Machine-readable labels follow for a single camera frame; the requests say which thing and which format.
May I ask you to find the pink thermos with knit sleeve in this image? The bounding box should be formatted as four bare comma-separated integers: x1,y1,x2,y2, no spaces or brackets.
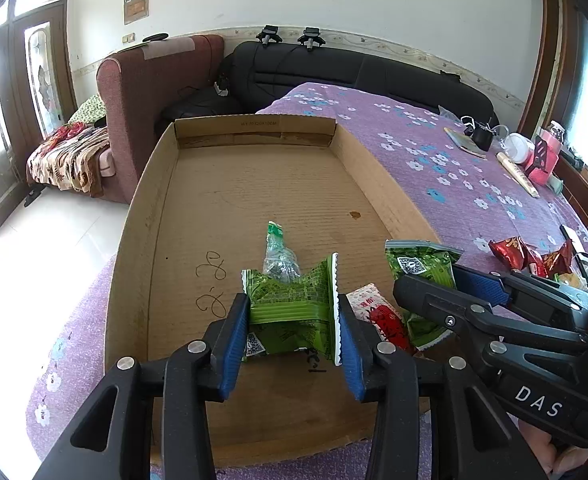
526,121,567,188

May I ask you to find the small black container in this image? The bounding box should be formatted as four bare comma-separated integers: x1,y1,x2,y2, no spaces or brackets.
469,119,497,151

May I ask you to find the dark red gold snack packet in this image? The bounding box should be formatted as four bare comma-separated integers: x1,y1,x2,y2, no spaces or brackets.
489,236,529,271

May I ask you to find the pale yellow snack packet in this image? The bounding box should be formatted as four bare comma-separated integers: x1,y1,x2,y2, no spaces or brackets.
554,272,587,291

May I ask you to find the floral blanket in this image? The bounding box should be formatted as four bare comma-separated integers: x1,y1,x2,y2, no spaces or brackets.
26,122,117,198

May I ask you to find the green patterned pillow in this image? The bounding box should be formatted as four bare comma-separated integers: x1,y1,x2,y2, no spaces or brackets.
69,94,106,126

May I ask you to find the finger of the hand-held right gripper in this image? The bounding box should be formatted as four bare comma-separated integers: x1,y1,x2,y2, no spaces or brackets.
393,275,588,362
451,265,588,334

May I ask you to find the small dark red snack packet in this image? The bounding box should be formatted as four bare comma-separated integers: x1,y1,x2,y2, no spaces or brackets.
544,240,574,276

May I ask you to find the olive booklet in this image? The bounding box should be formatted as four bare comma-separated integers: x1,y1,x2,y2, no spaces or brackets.
444,127,487,160

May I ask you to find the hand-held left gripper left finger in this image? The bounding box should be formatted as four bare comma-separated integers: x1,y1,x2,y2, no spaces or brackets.
33,292,251,480

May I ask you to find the wooden window ledge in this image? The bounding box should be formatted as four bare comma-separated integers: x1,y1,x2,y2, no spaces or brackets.
556,145,588,231

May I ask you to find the black leather sofa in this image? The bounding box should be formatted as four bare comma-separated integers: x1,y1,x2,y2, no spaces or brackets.
161,40,500,133

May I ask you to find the clear green-topped snack packet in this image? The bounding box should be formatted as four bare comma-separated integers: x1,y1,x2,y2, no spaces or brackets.
261,220,302,286

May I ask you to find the black phone stand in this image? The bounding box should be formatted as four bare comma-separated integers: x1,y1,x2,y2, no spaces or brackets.
531,135,555,176

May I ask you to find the wooden wall plaque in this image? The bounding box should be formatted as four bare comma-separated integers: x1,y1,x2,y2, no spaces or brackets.
123,0,150,26

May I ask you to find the white round container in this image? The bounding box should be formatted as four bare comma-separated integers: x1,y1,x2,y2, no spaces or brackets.
503,132,536,165

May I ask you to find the dark smartphone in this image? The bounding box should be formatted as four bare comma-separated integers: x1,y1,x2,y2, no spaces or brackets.
559,224,588,271

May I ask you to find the white and red snack packet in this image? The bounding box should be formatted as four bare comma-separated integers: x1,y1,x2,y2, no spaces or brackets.
346,282,415,356

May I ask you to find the shallow cardboard box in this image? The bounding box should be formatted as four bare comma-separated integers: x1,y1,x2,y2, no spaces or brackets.
105,114,442,471

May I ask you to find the cream lotion tube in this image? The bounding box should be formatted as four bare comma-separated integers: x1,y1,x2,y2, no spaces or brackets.
496,152,540,198

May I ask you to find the black clamp device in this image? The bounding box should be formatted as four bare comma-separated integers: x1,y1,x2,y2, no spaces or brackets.
296,26,327,51
255,25,285,48

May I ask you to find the green snack packet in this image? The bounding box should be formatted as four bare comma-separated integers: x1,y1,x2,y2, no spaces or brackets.
384,239,465,352
241,252,342,366

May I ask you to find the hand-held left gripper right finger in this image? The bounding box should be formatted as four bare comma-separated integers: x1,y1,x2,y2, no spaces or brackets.
335,294,547,480

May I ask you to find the person's right hand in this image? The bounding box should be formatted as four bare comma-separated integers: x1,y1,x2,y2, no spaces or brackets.
518,417,588,480

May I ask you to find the wooden glass door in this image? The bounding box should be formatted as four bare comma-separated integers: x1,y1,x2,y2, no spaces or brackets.
0,0,77,236

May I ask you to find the brown fabric armchair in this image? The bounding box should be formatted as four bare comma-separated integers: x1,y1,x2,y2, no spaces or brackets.
96,35,225,206

